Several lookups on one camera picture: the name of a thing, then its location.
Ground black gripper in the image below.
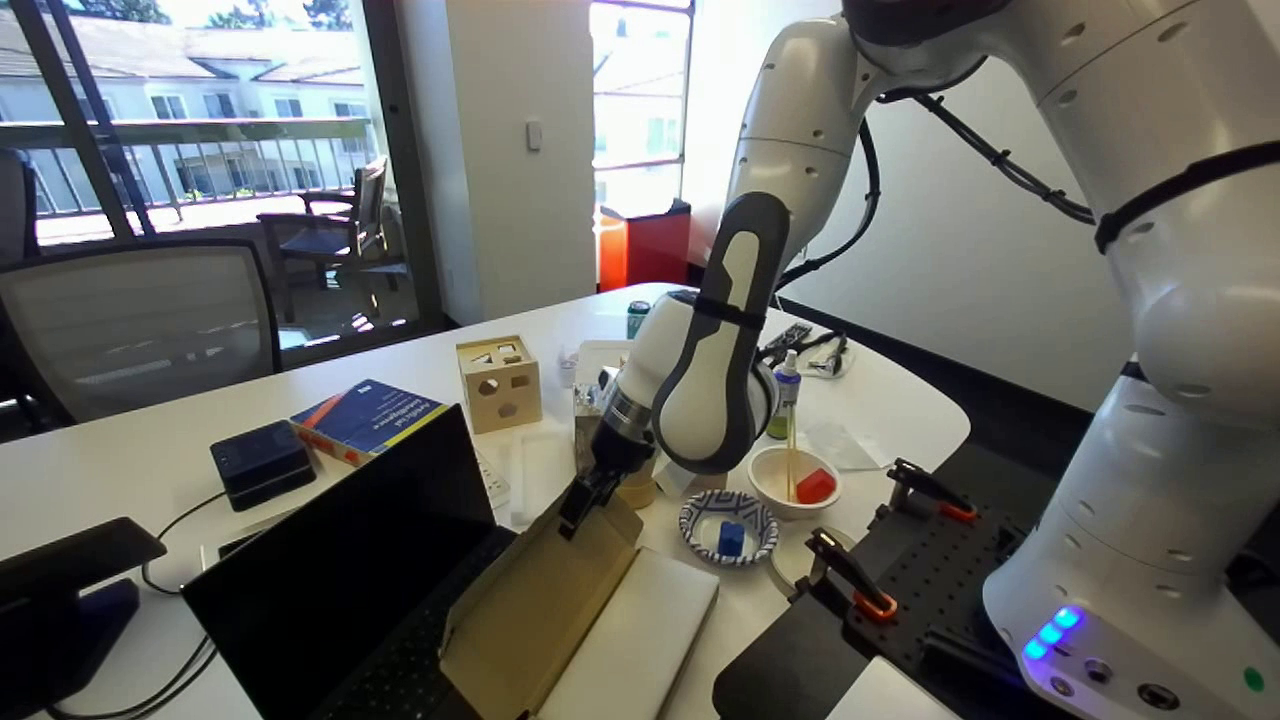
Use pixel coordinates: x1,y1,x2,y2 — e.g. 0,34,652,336
555,398,660,544

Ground brown cardboard box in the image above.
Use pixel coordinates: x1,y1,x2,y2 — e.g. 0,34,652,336
436,485,725,720

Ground wooden shape sorter box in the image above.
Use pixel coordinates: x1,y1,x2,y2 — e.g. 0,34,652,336
451,334,549,437

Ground blue patterned paper plate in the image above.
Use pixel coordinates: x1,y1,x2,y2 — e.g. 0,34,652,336
675,490,779,571

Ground white foam sheet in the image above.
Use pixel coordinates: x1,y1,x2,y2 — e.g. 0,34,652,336
534,544,725,720

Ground white bowl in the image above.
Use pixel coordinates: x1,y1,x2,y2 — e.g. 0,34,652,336
744,443,847,521

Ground small clear bottle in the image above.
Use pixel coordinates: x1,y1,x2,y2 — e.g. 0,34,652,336
770,351,809,449

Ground red block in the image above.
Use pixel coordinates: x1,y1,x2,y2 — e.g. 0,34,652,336
792,464,841,508

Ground blue book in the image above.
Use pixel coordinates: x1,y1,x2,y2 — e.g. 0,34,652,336
289,375,447,474

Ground black laptop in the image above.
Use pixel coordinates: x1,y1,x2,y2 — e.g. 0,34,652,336
178,402,521,720

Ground black orange clamp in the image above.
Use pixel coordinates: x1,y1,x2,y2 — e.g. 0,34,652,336
884,457,979,530
804,523,904,628

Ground red cabinet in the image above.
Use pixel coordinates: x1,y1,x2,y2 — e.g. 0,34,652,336
596,198,695,298

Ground black glasses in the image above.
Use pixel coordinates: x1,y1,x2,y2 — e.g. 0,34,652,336
755,322,852,384

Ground black flat device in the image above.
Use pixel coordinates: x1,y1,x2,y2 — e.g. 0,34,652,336
210,417,322,518

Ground black mounting plate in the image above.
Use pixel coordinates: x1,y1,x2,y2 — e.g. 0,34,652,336
712,437,1071,720

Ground dark outdoor chair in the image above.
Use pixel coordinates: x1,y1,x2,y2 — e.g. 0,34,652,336
252,158,415,336

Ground grey mesh office chair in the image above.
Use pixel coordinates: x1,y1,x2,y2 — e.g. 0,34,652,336
0,236,283,431

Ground black tablet stand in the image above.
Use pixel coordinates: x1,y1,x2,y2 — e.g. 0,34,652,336
0,518,173,720

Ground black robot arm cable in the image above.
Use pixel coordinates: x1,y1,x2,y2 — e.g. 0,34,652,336
775,85,1100,292

